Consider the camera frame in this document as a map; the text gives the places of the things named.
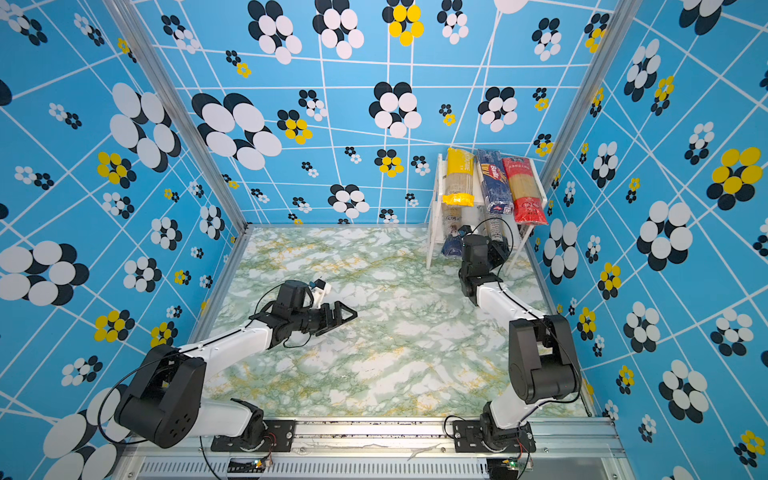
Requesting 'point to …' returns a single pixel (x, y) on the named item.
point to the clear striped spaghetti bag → (495, 226)
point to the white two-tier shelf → (474, 216)
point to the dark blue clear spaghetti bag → (452, 240)
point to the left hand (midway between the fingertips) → (350, 317)
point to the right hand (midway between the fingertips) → (506, 247)
